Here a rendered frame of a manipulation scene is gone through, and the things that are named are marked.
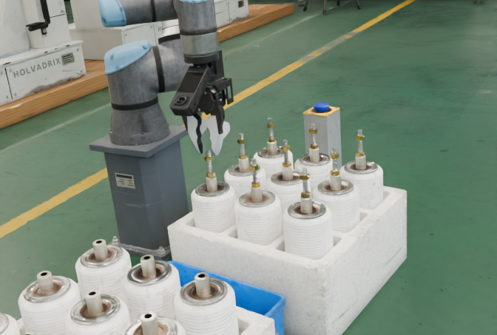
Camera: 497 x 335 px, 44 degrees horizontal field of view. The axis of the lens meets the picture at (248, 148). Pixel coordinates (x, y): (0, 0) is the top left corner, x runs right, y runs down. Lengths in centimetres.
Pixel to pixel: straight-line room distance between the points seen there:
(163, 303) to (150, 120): 60
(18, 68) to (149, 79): 171
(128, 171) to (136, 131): 10
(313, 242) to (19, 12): 248
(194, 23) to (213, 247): 46
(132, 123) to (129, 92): 7
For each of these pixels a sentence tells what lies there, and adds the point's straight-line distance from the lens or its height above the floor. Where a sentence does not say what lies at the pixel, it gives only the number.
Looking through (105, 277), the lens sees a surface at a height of 24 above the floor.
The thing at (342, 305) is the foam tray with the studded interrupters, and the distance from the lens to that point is 127.
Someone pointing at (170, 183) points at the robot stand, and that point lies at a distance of 159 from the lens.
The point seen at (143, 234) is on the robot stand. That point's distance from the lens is 162.
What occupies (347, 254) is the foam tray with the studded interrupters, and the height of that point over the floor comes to 16.
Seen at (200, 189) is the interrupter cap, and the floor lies 25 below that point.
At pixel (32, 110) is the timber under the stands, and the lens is 313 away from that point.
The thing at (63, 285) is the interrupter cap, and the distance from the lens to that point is 109.
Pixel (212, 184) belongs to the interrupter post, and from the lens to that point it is 133.
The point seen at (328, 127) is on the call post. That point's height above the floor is 28.
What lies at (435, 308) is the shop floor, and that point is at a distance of 139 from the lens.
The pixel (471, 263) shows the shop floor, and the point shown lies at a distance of 155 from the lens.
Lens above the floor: 79
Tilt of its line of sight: 20 degrees down
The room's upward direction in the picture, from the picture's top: 5 degrees counter-clockwise
